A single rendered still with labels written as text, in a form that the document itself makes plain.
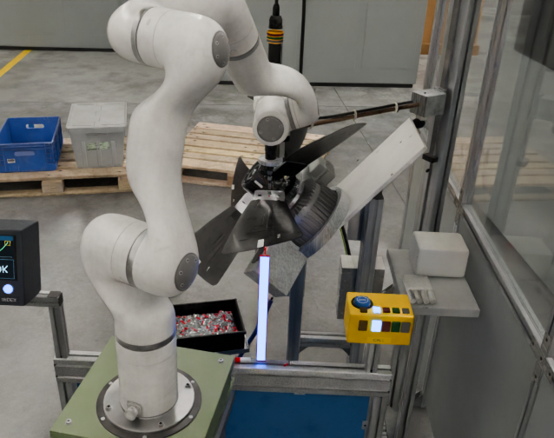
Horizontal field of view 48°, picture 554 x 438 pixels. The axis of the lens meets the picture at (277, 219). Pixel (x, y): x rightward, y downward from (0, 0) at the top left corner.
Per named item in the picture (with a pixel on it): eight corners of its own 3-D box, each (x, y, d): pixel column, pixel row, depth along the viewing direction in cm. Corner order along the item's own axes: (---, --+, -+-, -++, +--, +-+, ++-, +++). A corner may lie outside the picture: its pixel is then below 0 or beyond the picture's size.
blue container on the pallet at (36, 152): (64, 142, 499) (60, 116, 489) (57, 171, 447) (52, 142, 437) (11, 144, 491) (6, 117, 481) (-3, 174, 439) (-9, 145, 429)
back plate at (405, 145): (269, 236, 235) (267, 234, 235) (405, 106, 211) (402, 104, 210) (263, 321, 188) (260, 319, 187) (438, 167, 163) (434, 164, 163)
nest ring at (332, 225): (291, 233, 215) (282, 226, 214) (346, 181, 205) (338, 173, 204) (291, 275, 191) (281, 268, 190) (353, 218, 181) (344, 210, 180)
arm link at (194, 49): (137, 269, 124) (204, 295, 117) (95, 284, 113) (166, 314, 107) (170, 10, 111) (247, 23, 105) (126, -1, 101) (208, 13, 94)
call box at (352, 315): (402, 326, 165) (408, 293, 161) (409, 350, 157) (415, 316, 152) (343, 323, 165) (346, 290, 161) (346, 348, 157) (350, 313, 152)
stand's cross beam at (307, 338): (349, 341, 226) (351, 333, 225) (351, 348, 223) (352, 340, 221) (299, 339, 226) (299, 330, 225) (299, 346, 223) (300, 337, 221)
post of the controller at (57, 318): (70, 351, 167) (62, 290, 158) (67, 359, 165) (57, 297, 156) (59, 351, 167) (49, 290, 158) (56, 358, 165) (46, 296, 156)
